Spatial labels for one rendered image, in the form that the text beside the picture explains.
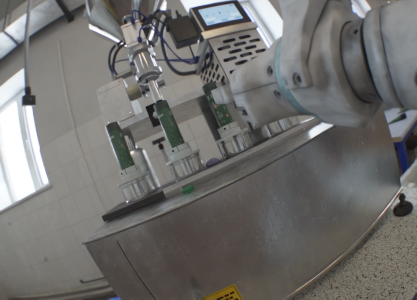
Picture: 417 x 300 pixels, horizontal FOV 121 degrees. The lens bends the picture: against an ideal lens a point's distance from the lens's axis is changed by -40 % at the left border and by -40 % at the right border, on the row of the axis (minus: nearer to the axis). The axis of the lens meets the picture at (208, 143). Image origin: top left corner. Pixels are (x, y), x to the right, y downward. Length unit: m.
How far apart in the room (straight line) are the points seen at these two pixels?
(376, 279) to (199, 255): 0.31
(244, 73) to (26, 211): 2.69
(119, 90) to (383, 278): 0.70
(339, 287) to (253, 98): 0.35
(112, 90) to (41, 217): 2.18
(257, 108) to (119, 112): 0.41
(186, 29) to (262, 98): 0.46
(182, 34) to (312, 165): 0.47
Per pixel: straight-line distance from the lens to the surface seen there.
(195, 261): 0.26
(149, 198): 0.35
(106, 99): 0.54
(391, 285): 0.40
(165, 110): 0.39
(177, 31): 0.59
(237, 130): 0.39
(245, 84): 0.16
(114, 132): 0.40
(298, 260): 0.33
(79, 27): 2.84
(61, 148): 2.27
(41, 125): 2.51
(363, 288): 0.40
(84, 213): 2.19
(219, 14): 0.62
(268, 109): 0.16
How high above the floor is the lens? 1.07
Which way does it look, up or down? 1 degrees up
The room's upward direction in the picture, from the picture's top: 24 degrees counter-clockwise
